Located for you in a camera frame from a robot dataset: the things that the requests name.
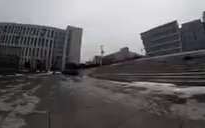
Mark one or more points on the pole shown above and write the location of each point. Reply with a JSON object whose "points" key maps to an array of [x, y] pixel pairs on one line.
{"points": [[102, 55]]}

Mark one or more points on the low grey building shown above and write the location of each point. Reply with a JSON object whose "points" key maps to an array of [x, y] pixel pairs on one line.
{"points": [[120, 55]]}

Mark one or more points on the row of dark bushes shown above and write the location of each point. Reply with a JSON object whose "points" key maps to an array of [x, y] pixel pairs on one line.
{"points": [[70, 69]]}

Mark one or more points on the wet grey paved plaza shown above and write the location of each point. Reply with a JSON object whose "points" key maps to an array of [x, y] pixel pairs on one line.
{"points": [[90, 106]]}

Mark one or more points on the wide grey stone steps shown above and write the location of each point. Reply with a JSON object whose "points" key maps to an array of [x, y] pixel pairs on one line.
{"points": [[156, 71]]}

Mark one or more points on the tiered grey buildings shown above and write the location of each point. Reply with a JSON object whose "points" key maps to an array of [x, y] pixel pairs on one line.
{"points": [[160, 40]]}

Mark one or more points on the large grey grid-windowed building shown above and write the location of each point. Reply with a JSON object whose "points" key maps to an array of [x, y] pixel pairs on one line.
{"points": [[26, 43]]}

